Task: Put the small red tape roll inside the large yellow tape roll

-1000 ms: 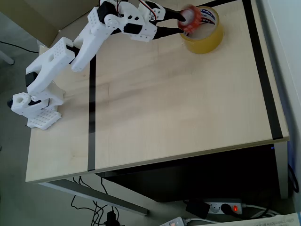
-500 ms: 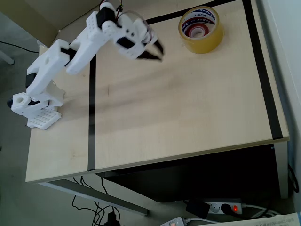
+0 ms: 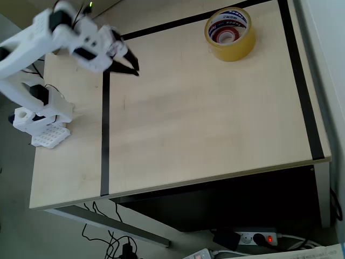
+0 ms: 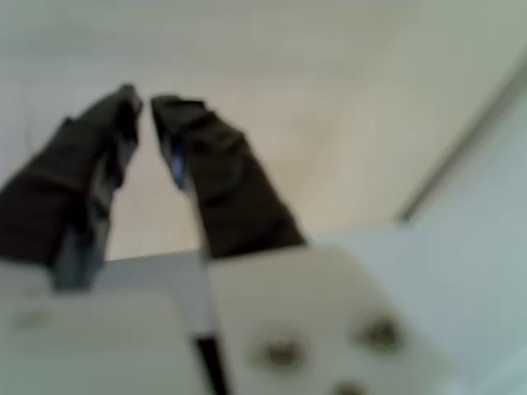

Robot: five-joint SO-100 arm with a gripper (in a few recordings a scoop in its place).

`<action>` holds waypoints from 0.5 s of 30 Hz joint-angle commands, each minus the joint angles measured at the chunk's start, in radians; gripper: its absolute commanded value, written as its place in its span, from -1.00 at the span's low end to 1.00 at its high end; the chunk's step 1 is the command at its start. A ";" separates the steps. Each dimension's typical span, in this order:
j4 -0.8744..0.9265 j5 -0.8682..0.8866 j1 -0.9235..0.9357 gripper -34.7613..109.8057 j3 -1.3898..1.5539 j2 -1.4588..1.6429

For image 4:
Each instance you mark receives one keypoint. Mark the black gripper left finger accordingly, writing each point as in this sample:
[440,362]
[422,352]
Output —
[62,177]

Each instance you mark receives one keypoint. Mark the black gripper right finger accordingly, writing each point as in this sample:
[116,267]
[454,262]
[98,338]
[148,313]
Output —
[230,193]

